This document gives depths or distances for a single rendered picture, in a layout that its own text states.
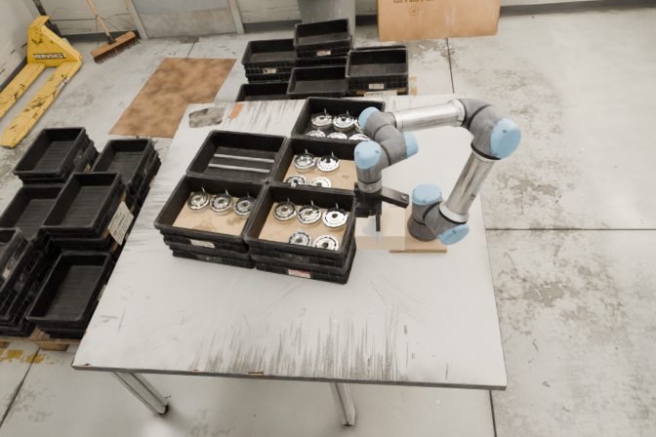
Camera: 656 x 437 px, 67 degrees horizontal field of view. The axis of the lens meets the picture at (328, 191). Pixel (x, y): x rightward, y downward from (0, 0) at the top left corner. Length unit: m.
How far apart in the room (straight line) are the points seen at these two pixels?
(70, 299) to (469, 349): 2.05
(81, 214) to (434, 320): 2.00
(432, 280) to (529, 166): 1.65
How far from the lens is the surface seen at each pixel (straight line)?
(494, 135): 1.66
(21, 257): 3.04
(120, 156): 3.47
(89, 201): 3.09
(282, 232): 2.04
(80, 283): 3.03
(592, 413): 2.67
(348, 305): 1.96
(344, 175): 2.21
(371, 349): 1.87
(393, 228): 1.62
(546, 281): 2.93
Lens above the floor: 2.40
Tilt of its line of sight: 47 degrees down
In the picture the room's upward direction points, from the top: 10 degrees counter-clockwise
